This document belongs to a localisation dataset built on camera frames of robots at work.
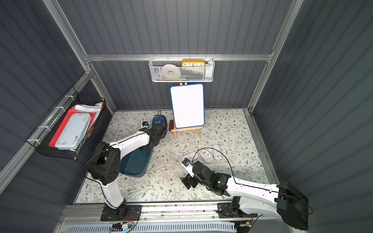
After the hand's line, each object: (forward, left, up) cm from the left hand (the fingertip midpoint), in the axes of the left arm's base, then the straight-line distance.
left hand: (144, 140), depth 91 cm
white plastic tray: (-10, +26, +22) cm, 36 cm away
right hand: (-19, -28, 0) cm, 34 cm away
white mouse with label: (-8, -39, -7) cm, 41 cm away
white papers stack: (+6, +24, +21) cm, 32 cm away
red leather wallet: (+19, -15, -8) cm, 26 cm away
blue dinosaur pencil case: (+24, -6, -7) cm, 26 cm away
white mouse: (-8, -30, -8) cm, 32 cm away
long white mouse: (-7, -47, -7) cm, 48 cm away
